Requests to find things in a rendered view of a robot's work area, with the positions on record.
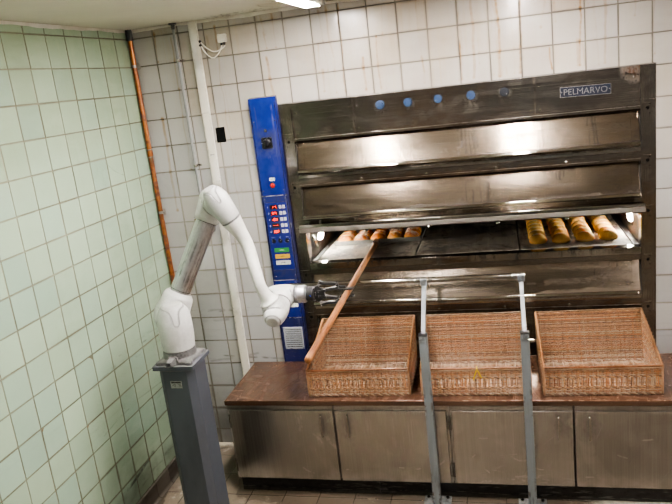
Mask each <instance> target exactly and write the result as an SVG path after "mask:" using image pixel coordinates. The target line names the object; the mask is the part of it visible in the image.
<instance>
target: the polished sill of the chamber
mask: <svg viewBox="0 0 672 504"><path fill-rule="evenodd" d="M628 254H641V246H640V245H639V244H627V245H608V246H589V247H570V248H550V249H531V250H512V251H493V252H473V253H454V254H435V255H415V256H396V257H377V258H370V260H369V262H368V263H367V265H366V267H381V266H402V265H423V264H443V263H464V262H484V261H505V260H526V259H546V258H567V257H587V256H608V255H628ZM363 260H364V258H358V259H338V260H319V261H312V262H311V263H310V267H311V270H320V269H340V268H359V266H360V265H361V263H362V261H363Z"/></svg>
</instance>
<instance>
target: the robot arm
mask: <svg viewBox="0 0 672 504"><path fill-rule="evenodd" d="M195 217H196V221H195V223H194V226H193V229H192V231H191V234H190V237H189V239H188V242H187V245H186V247H185V250H184V253H183V256H182V258H181V261H180V264H179V266H178V269H177V272H176V274H175V277H174V280H173V282H172V285H171V287H169V288H167V289H166V290H164V292H163V294H162V296H161V298H160V300H159V301H158V303H157V305H156V306H155V309H154V320H155V323H156V326H157V328H158V333H159V338H160V342H161V345H162V349H163V357H162V358H161V359H160V360H159V361H157V362H156V366H166V367H167V368H171V367H173V366H175V365H185V366H190V365H192V364H193V362H194V361H195V360H196V359H197V358H198V357H199V356H200V355H201V354H202V353H203V352H205V348H196V345H195V336H194V329H193V323H192V319H191V315H190V311H191V307H192V303H193V299H192V296H191V294H190V293H191V290H192V287H193V285H194V282H195V279H196V277H197V274H198V271H199V269H200V266H201V263H202V261H203V258H204V255H205V253H206V250H207V247H208V245H209V242H210V239H211V237H212V234H213V231H214V229H215V226H216V225H218V224H219V223H220V224H221V225H222V226H223V227H224V228H225V229H226V230H227V231H228V232H229V233H230V234H231V235H232V236H233V237H234V238H235V239H236V240H237V241H238V243H239V244H240V246H241V248H242V250H243V253H244V256H245V259H246V262H247V265H248V268H249V271H250V274H251V278H252V281H253V284H254V287H255V289H256V291H257V294H258V295H259V297H260V300H261V305H260V307H261V309H262V312H263V319H264V321H265V323H266V324H267V325H268V326H270V327H277V326H279V325H281V324H282V323H283V322H284V321H285V320H286V318H287V316H288V313H289V310H290V307H291V306H292V305H293V304H294V303H306V302H307V301H318V302H320V304H321V306H324V305H328V304H335V303H338V301H339V300H340V298H341V296H342V295H343V294H341V295H340V296H337V295H328V294H326V293H325V292H326V291H330V290H335V289H339V290H353V289H354V286H352V287H346V285H339V284H338V282H331V281H322V280H319V281H318V284H317V285H316V286H306V285H290V284H281V285H274V286H271V287H269V288H268V287H267V285H266V283H265V281H264V277H263V274H262V270H261V267H260V263H259V259H258V256H257V252H256V249H255V246H254V243H253V241H252V239H251V236H250V234H249V232H248V230H247V229H246V226H245V224H244V222H243V220H242V218H241V215H240V214H239V212H238V210H237V208H236V206H235V205H234V203H233V201H232V200H231V198H230V196H229V195H228V193H227V192H226V191H225V190H223V189H222V188H220V187H219V186H217V185H211V186H209V187H207V188H205V189H204V190H202V192H201V193H200V195H199V199H198V202H197V207H196V211H195ZM320 285H335V286H332V287H325V288H323V287H321V286H320ZM324 298H325V299H326V298H328V299H337V300H330V301H321V300H322V299H324Z"/></svg>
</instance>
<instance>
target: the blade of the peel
mask: <svg viewBox="0 0 672 504"><path fill-rule="evenodd" d="M420 228H421V229H422V232H421V235H420V236H419V237H403V238H386V239H380V243H394V242H410V241H422V239H423V236H424V233H425V230H426V227H420ZM373 241H374V239H370V240H354V241H339V239H338V240H336V241H335V246H344V245H360V244H373Z"/></svg>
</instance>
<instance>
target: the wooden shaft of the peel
mask: <svg viewBox="0 0 672 504"><path fill-rule="evenodd" d="M377 246H378V243H377V242H374V243H373V245H372V246H371V248H370V250H369V251H368V253H367V255H366V256H365V258H364V260H363V261H362V263H361V265H360V266H359V268H358V270H357V271H356V273H355V275H354V276H353V278H352V280H351V281H350V283H349V285H348V286H347V287H352V286H355V285H356V283H357V281H358V279H359V277H360V276H361V274H362V272H363V270H364V269H365V267H366V265H367V263H368V262H369V260H370V258H371V256H372V255H373V253H374V251H375V249H376V248H377ZM351 292H352V290H345V291H344V293H343V295H342V296H341V298H340V300H339V301H338V303H337V305H336V306H335V308H334V310H333V311H332V313H331V315H330V317H329V318H328V320H327V322H326V323H325V325H324V327H323V328H322V330H321V332H320V333H319V335H318V337H317V338H316V340H315V342H314V343H313V345H312V347H311V348H310V350H309V352H308V353H307V355H306V357H305V358H304V361H305V363H306V364H310V363H311V362H312V360H313V358H314V357H315V355H316V353H317V351H318V350H319V348H320V346H321V344H322V343H323V341H324V339H325V337H326V336H327V334H328V332H329V330H330V329H331V327H332V325H333V323H334V321H335V320H336V318H337V316H338V314H339V313H340V311H341V309H342V307H343V306H344V304H345V302H346V300H347V299H348V297H349V295H350V293H351Z"/></svg>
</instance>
